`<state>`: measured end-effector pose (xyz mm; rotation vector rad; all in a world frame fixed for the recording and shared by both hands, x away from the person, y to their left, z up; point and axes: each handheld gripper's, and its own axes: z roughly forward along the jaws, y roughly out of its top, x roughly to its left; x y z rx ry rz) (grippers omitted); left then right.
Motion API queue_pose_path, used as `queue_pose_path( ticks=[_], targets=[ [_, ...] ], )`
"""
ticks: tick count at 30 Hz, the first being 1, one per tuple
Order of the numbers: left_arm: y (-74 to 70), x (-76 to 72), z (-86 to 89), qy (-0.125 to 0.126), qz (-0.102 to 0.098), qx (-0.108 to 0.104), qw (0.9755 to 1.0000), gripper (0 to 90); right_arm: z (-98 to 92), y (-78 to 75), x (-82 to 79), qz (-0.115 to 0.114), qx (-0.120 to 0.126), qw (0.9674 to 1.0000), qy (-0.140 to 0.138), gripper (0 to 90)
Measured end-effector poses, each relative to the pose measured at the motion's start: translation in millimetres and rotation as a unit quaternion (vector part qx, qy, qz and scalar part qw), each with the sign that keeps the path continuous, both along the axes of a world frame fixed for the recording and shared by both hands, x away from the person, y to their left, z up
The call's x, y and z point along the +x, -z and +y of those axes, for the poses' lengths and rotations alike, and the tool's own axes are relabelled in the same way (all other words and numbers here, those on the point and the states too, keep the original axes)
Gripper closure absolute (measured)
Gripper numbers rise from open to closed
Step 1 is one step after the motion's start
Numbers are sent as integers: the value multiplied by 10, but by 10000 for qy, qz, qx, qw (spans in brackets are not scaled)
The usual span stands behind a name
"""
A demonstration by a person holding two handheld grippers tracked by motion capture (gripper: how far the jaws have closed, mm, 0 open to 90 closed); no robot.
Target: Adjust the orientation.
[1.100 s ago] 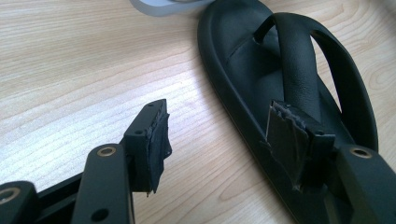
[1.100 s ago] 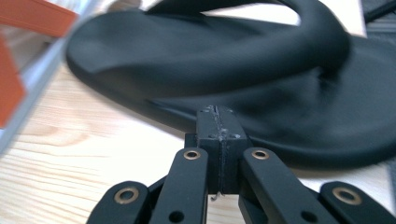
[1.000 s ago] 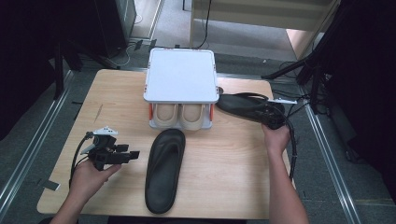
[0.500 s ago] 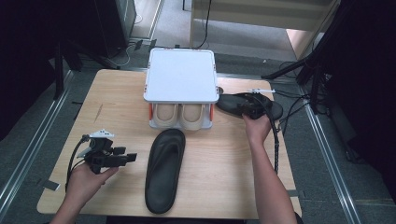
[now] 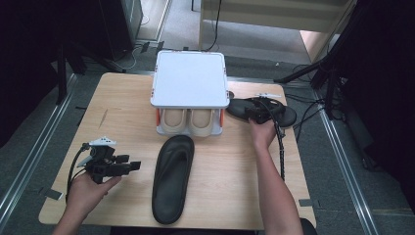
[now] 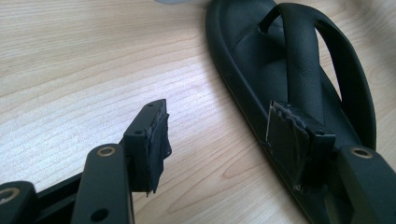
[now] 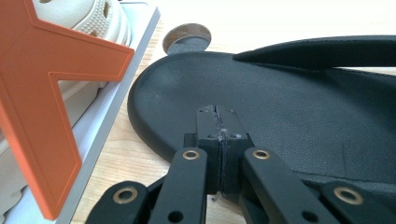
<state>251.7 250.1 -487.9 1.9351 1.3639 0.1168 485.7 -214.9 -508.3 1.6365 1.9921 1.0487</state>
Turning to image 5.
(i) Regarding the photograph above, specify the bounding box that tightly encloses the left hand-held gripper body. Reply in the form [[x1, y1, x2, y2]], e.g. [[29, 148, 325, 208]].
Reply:
[[77, 136, 123, 184]]

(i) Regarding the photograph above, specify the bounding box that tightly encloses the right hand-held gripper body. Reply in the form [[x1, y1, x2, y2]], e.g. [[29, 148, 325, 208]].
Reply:
[[245, 92, 285, 125]]

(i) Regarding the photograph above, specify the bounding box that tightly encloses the black flip-flop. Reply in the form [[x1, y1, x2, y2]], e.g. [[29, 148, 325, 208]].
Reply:
[[151, 134, 196, 225], [225, 97, 298, 129]]

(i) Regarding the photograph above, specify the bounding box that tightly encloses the cream clog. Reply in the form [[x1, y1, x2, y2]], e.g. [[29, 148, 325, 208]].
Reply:
[[188, 109, 216, 137], [161, 109, 189, 135]]

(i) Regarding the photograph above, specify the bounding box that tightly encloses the white two-tier shoe rack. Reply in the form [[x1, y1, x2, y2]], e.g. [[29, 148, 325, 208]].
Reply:
[[150, 50, 231, 137]]

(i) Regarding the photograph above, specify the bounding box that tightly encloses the person's right hand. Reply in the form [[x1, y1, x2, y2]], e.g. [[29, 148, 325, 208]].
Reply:
[[249, 119, 278, 150]]

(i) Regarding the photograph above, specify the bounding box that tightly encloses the person's left hand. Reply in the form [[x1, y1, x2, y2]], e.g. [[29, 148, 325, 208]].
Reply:
[[66, 171, 122, 219]]

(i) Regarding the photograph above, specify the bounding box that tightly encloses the black tripod stand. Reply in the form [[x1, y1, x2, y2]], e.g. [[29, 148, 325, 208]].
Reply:
[[273, 0, 370, 121]]

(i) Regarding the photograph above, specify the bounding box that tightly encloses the black metal stand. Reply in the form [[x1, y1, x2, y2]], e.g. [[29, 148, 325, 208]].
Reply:
[[57, 42, 126, 106]]

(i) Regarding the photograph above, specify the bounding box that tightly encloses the beige wooden cabinet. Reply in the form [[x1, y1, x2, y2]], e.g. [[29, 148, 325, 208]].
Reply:
[[198, 0, 356, 63]]

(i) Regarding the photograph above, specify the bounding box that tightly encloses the black curtain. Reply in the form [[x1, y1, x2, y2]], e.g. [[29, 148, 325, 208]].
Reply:
[[339, 0, 415, 204], [0, 0, 102, 148]]

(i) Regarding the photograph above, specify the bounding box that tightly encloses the dark computer tower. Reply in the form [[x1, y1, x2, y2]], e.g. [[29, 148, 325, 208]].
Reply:
[[97, 0, 145, 62]]

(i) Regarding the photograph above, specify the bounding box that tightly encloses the left hand-held gripper cable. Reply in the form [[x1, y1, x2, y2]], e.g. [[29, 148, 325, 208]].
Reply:
[[65, 143, 91, 204]]

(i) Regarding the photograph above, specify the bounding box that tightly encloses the hand-held gripper cable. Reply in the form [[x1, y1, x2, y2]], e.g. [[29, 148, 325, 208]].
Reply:
[[65, 143, 91, 204], [260, 99, 288, 182]]

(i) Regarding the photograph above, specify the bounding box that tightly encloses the black floor cable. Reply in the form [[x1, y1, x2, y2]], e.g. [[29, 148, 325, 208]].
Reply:
[[291, 63, 315, 75], [285, 92, 329, 144]]

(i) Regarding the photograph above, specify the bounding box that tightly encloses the right hand-held gripper cable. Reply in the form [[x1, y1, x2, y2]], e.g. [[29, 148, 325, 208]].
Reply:
[[260, 99, 288, 182]]

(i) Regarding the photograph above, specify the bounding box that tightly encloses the metal floor rail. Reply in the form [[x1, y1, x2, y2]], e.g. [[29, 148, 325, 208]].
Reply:
[[0, 72, 79, 226], [312, 91, 380, 235]]

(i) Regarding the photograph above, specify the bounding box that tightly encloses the black hanging cable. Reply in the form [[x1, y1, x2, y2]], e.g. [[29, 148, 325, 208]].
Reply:
[[202, 0, 223, 53]]

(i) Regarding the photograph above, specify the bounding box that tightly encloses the white floor cable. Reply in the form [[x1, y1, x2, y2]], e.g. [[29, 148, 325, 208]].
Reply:
[[122, 44, 145, 71]]

